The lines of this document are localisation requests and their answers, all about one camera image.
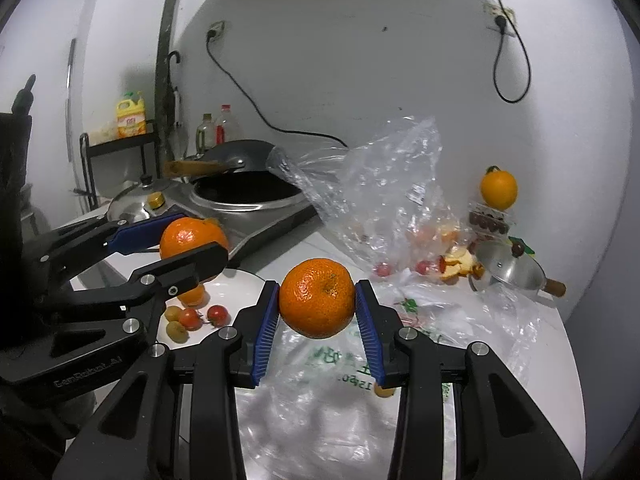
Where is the clear plastic bag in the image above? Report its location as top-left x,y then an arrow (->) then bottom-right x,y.
265,115 -> 473,281

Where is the dark wok with wooden handle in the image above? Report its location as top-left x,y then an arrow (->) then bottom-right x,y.
164,139 -> 277,181

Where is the red cap bottle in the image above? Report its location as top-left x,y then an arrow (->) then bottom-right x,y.
215,105 -> 242,147

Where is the orange mandarin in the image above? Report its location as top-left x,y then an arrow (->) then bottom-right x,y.
278,257 -> 357,339
176,282 -> 208,308
159,216 -> 230,261

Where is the yellow detergent jug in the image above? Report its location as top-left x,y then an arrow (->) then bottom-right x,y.
116,91 -> 148,139

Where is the black power cable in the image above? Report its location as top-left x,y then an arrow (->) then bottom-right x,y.
206,35 -> 348,149

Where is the clear plastic box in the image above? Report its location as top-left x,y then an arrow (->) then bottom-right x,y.
467,200 -> 518,236

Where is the white plate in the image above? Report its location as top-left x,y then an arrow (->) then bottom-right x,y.
155,267 -> 266,356

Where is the steel saucepan with wooden handle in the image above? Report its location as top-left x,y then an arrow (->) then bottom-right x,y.
469,275 -> 567,306

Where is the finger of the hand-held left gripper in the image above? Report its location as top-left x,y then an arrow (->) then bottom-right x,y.
22,212 -> 187,287
35,241 -> 231,319

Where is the cluster of dark brown fruits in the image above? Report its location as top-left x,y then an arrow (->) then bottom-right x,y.
470,210 -> 507,234

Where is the steel induction cooker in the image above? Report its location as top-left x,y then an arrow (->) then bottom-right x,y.
165,170 -> 321,262

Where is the steel lid with brown knob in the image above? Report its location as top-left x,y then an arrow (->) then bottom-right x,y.
472,240 -> 547,293

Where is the printed plastic bag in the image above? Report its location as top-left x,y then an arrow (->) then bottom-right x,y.
235,270 -> 543,480

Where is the steel pot lid black knob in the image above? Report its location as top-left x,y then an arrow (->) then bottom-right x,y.
107,174 -> 177,223

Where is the black metal rack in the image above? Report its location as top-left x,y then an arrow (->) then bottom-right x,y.
79,120 -> 157,211

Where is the black looped cable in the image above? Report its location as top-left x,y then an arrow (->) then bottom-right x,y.
486,0 -> 532,104

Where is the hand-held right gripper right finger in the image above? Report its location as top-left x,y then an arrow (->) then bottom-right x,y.
354,279 -> 583,480

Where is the orange with green stem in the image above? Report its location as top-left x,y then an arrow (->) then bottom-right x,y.
480,166 -> 518,211

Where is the dark glass bottle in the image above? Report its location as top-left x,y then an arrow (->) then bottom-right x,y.
196,114 -> 216,154

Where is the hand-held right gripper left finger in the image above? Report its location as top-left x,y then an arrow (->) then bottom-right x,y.
52,280 -> 281,480

